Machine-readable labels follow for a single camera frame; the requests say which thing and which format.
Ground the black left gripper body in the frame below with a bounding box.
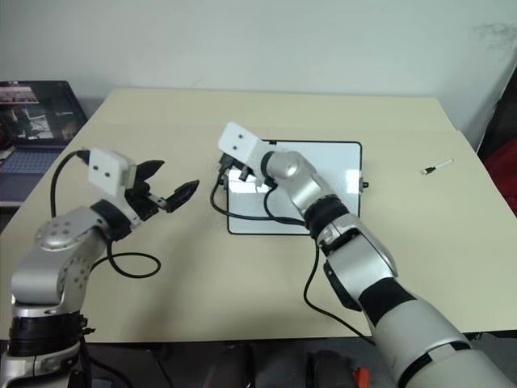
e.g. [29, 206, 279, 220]
[123, 175, 169, 221]

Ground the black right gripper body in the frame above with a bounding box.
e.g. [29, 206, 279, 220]
[216, 151, 254, 184]

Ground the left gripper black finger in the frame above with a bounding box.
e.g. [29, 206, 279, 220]
[162, 179, 201, 214]
[135, 159, 166, 183]

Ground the black-framed small whiteboard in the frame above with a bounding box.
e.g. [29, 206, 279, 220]
[226, 139, 370, 236]

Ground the white whiteboard marker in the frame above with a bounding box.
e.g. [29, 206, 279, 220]
[420, 158, 455, 176]

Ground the open laptop computer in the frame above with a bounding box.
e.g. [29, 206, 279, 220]
[0, 79, 89, 204]

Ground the dark upright panel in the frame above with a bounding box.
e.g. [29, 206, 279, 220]
[475, 59, 517, 163]

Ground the red fabric object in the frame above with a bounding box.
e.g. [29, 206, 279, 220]
[483, 137, 517, 204]

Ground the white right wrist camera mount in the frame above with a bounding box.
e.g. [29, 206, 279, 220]
[217, 121, 268, 188]

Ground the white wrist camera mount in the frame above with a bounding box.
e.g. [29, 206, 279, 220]
[217, 121, 268, 188]
[86, 147, 144, 223]

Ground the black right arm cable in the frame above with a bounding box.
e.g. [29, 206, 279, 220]
[209, 176, 377, 347]

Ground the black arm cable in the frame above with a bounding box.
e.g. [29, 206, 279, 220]
[209, 176, 377, 347]
[48, 150, 162, 280]

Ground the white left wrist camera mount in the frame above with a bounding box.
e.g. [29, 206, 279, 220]
[86, 147, 144, 223]

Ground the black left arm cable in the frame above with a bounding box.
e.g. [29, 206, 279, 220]
[48, 150, 162, 280]

